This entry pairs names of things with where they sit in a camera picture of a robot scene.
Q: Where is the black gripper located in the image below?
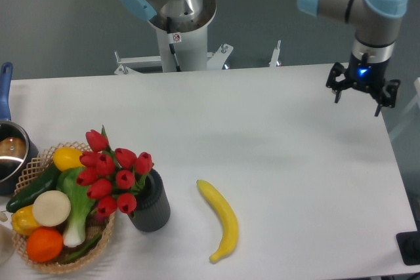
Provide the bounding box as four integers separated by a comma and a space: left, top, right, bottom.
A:
325, 53, 401, 117

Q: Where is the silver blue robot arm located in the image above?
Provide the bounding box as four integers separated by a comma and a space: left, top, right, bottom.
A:
297, 0, 408, 115

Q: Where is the dark grey ribbed vase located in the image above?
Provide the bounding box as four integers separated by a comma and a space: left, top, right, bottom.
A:
129, 169, 171, 232

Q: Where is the black device at table edge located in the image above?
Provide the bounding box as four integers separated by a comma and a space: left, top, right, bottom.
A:
396, 231, 419, 266

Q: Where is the yellow banana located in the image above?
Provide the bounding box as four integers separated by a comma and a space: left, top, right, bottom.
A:
196, 180, 239, 264

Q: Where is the red tulip bouquet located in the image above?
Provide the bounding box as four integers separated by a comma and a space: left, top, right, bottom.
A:
76, 128, 154, 217

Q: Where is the yellow lemon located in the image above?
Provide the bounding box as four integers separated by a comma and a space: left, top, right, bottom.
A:
52, 147, 83, 172

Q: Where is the green bok choy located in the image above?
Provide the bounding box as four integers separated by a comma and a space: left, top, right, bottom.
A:
56, 167, 95, 248

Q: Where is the green chili pepper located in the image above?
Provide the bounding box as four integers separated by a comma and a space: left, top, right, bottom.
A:
59, 233, 102, 264

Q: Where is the green cucumber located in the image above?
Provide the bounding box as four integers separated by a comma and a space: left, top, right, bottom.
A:
6, 163, 61, 213

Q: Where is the woven wicker basket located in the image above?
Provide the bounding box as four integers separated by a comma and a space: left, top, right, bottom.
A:
12, 142, 116, 275

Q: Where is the white round radish slice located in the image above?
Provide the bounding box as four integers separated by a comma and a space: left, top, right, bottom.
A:
32, 190, 71, 227

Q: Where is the orange fruit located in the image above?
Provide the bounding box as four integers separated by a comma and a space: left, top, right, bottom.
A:
26, 227, 64, 263

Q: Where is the yellow bell pepper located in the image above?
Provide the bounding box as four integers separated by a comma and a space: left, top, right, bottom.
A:
11, 205, 41, 236

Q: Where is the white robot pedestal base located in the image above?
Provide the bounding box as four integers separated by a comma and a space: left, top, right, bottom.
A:
114, 0, 283, 75

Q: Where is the blue handled saucepan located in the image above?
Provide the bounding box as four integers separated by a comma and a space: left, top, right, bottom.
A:
1, 62, 39, 195

